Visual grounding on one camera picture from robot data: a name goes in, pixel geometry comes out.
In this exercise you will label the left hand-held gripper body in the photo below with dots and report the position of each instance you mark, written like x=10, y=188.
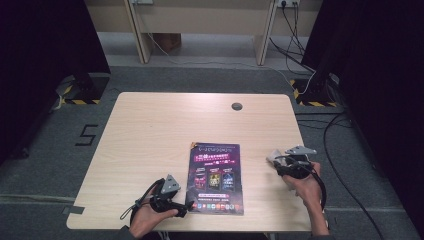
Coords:
x=165, y=200

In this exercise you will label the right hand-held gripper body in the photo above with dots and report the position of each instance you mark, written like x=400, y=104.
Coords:
x=296, y=166

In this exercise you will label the white cloth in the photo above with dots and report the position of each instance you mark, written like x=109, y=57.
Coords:
x=271, y=155

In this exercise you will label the red illustrated magazine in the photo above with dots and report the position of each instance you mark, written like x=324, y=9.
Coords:
x=215, y=180

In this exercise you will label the person's right hand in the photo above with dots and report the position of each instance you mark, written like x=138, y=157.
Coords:
x=308, y=188

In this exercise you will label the person's left hand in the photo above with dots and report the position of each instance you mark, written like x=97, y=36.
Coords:
x=145, y=218

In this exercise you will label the round grey table grommet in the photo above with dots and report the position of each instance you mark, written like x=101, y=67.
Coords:
x=236, y=106

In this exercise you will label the black stand base hazard tape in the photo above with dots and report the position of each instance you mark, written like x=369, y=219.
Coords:
x=313, y=93
x=90, y=88

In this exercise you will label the grey tape strip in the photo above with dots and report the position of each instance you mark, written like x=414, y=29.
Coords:
x=73, y=210

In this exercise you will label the black curtain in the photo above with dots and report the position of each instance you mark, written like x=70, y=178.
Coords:
x=40, y=50
x=383, y=66

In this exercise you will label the brown cardboard box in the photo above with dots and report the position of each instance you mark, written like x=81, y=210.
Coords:
x=168, y=41

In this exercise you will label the white wall power outlet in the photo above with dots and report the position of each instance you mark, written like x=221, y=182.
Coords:
x=288, y=2

